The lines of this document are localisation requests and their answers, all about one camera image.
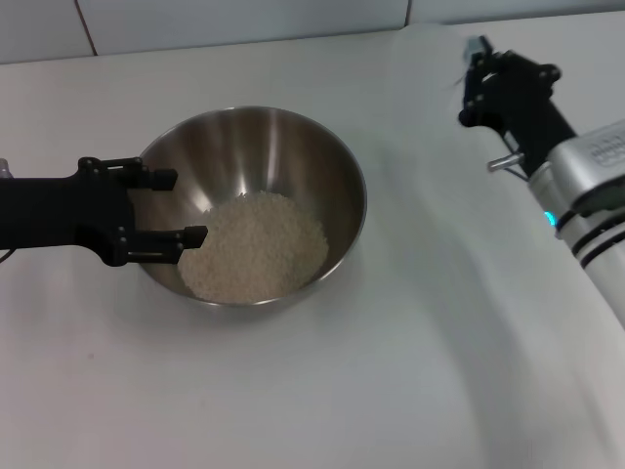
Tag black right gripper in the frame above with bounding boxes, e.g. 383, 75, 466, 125
457, 34, 578, 180

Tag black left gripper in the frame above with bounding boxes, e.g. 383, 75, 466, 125
0, 155, 210, 269

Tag white rice grains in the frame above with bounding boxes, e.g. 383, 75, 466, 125
176, 191, 331, 304

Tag stainless steel mixing bowl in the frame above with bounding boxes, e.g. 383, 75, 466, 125
131, 105, 368, 309

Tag right wrist connector cable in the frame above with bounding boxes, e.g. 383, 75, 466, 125
486, 151, 532, 181

